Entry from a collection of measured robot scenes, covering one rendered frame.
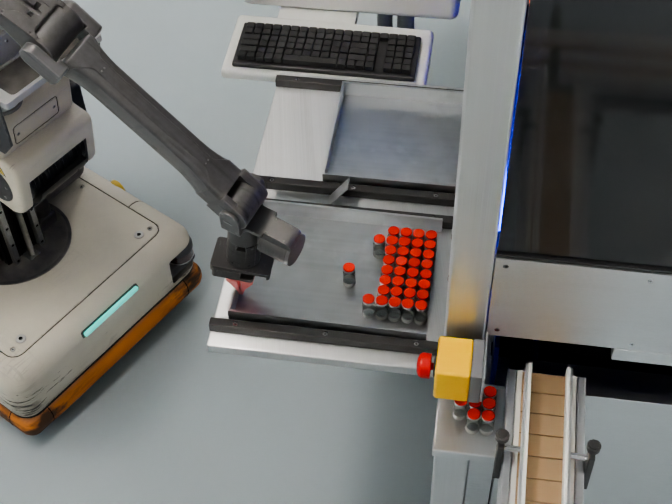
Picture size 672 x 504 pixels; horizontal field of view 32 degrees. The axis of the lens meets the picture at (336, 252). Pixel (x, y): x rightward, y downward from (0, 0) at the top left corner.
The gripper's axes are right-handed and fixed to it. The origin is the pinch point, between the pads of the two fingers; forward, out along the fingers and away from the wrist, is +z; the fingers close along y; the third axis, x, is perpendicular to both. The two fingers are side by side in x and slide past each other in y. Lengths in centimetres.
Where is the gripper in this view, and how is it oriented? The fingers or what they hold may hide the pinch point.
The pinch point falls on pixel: (241, 288)
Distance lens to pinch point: 205.8
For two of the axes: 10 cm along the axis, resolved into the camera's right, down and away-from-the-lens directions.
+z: -0.9, 6.3, 7.7
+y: 9.8, 1.8, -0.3
